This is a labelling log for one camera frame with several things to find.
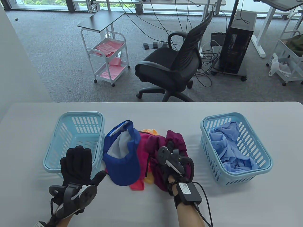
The maroon apparel garment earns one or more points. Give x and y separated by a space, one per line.
153 141

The black office chair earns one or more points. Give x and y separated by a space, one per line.
165 59

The blue cap apparel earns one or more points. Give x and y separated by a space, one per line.
123 168

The black wrist sensor box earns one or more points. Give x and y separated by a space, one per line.
39 224
189 192

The person's right forearm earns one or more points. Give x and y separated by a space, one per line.
189 217

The grey metal frame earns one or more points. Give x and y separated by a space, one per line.
91 6

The light blue shirt apparel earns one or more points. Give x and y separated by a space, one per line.
227 146

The white rolling cart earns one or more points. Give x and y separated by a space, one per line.
108 71

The yellow towel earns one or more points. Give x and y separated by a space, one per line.
150 130

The pink towel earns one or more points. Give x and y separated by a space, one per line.
137 185

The long white desk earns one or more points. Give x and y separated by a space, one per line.
189 2

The white standing desk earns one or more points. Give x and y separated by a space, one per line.
263 33

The pink cloth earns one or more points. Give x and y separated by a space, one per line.
110 46
115 61
111 72

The grey foot pedals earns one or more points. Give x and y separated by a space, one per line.
151 45

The person's right hand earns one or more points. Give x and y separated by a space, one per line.
164 172

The white plastic bag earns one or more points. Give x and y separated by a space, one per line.
279 67

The black hand controller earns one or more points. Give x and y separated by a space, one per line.
81 195
163 153

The person's left forearm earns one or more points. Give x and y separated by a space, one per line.
62 221

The black monitor pole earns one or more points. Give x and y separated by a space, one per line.
233 11

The olive green bag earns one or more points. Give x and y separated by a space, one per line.
296 43

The person's left hand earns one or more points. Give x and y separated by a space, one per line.
76 165

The black computer tower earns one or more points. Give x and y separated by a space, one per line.
235 49
246 19

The light blue hand basket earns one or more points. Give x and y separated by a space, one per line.
71 137
241 173

